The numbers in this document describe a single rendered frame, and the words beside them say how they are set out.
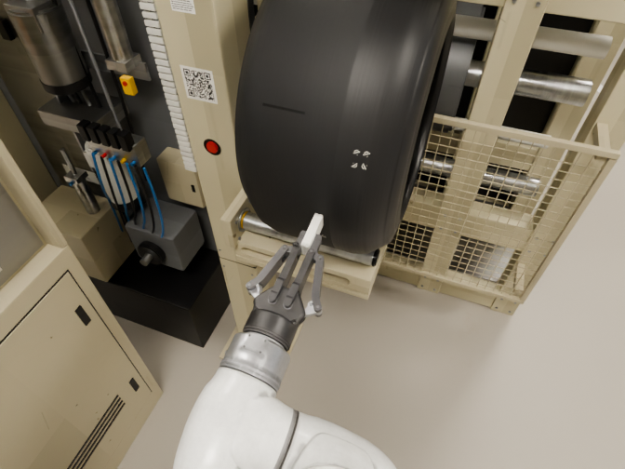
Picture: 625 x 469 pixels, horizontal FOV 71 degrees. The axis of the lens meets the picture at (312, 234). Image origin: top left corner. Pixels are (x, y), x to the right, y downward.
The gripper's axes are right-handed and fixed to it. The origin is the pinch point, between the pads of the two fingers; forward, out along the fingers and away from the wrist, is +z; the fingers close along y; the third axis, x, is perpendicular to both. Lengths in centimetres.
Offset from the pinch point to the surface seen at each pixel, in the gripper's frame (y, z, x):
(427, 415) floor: -37, 8, 116
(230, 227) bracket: 25.5, 9.3, 22.2
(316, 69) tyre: 3.4, 14.1, -22.0
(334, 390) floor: -1, 4, 116
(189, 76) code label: 36.1, 24.8, -6.3
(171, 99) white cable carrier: 43.1, 24.8, 1.0
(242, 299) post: 35, 13, 75
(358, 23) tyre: -0.9, 20.6, -26.0
